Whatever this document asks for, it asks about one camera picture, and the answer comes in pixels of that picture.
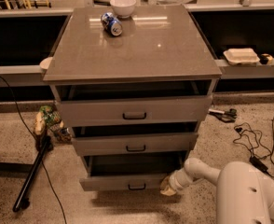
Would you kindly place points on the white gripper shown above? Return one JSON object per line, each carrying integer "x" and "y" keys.
{"x": 175, "y": 183}

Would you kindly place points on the grey bottom drawer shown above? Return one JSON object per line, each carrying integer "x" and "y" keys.
{"x": 136, "y": 171}

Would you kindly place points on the grey drawer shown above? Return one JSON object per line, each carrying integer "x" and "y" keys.
{"x": 134, "y": 103}
{"x": 136, "y": 171}
{"x": 135, "y": 138}

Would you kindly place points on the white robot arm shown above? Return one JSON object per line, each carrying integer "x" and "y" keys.
{"x": 244, "y": 195}

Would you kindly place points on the grey middle drawer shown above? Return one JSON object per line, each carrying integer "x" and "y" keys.
{"x": 135, "y": 138}

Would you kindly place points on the grey drawer cabinet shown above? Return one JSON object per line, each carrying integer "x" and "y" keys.
{"x": 159, "y": 43}

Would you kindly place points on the grey top drawer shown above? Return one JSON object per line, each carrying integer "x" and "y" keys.
{"x": 134, "y": 103}

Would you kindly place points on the black tripod leg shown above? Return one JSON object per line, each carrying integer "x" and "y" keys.
{"x": 22, "y": 200}

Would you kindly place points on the colourful snack bags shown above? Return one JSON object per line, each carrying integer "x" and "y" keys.
{"x": 49, "y": 119}

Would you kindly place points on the white takeout container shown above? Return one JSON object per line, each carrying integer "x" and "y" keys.
{"x": 241, "y": 56}

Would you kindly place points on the yellow black small object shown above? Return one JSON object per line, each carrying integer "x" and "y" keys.
{"x": 265, "y": 58}

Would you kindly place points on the blue soda can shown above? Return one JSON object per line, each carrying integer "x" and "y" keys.
{"x": 111, "y": 24}

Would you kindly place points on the white round plate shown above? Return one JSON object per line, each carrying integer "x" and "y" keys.
{"x": 45, "y": 63}

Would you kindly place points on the white bowl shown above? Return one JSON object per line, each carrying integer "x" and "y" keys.
{"x": 123, "y": 8}

